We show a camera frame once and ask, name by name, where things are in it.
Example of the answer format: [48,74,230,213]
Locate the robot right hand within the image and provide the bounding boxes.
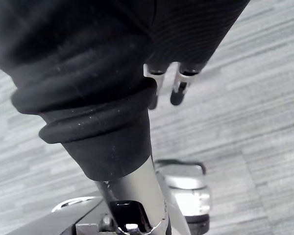
[0,0,251,235]

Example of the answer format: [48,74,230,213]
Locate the robot body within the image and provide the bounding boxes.
[3,195,118,235]

